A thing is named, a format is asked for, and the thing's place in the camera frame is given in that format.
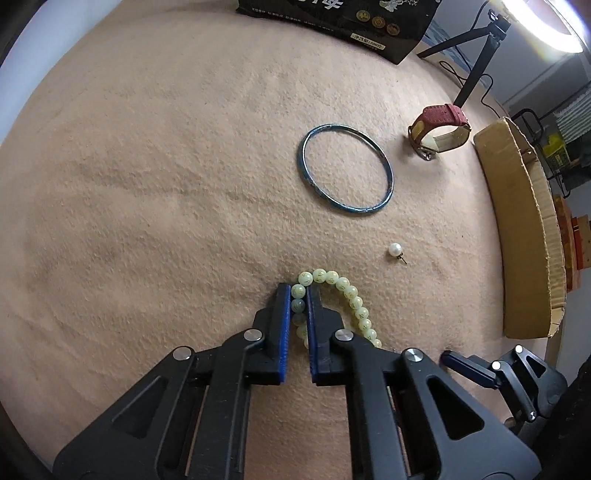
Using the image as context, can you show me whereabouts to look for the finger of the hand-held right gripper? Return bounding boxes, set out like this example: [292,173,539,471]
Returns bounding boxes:
[441,345,570,423]

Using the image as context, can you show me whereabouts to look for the black tripod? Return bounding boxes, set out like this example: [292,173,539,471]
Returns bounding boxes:
[418,11,513,109]

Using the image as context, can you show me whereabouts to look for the white ring light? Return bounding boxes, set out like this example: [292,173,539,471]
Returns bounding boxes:
[501,0,591,54]

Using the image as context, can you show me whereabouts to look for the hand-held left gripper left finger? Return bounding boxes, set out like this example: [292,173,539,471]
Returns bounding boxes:
[52,282,291,480]

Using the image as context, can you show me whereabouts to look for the red strap wristwatch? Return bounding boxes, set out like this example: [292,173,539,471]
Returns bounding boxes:
[408,104,472,161]

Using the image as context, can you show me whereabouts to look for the black metal rack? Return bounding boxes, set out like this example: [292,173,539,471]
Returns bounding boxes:
[512,108,570,197]

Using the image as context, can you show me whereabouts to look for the peach fleece blanket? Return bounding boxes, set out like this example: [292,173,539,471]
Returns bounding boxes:
[0,9,561,480]

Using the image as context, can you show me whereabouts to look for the blue-green bangle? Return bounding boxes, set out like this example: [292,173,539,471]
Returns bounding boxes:
[298,124,395,215]

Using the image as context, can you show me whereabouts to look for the black cable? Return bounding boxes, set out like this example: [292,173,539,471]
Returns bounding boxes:
[436,60,511,118]

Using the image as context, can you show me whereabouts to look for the yellow packet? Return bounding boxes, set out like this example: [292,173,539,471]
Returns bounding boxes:
[542,134,574,172]

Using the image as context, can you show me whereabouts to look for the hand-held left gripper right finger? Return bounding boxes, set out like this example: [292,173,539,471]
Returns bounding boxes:
[307,284,543,480]

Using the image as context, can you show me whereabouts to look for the brown cardboard box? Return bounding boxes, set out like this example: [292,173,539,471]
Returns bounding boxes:
[473,116,568,340]

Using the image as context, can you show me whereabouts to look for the black printed box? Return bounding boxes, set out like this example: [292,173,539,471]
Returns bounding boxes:
[236,0,444,64]

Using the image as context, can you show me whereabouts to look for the pale green bead bracelet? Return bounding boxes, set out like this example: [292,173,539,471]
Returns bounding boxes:
[290,270,383,352]

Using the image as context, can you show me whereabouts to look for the orange cardboard boxes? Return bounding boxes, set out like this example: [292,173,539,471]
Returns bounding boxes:
[551,194,588,292]

